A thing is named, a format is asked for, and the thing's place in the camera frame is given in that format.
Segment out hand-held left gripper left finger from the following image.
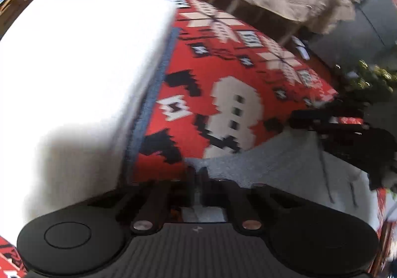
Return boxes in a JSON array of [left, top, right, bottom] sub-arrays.
[[88, 168, 197, 233]]

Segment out white paper scraps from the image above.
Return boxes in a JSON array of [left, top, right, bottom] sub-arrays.
[[292, 36, 311, 59]]

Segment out folded white garment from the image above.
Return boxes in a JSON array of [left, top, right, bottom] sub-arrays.
[[0, 0, 177, 235]]

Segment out red patterned blanket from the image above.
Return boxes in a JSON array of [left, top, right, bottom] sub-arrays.
[[0, 0, 397, 278]]

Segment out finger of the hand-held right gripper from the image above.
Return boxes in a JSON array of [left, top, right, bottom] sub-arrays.
[[290, 109, 342, 130]]

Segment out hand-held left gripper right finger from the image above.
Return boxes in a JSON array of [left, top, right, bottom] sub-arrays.
[[198, 169, 298, 231]]

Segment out folded blue garment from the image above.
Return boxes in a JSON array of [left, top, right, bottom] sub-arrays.
[[124, 28, 180, 167]]

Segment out grey refrigerator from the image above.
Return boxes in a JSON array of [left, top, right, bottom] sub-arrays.
[[310, 0, 397, 80]]

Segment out grey knit sweater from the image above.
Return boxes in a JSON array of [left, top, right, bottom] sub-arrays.
[[181, 127, 382, 226]]

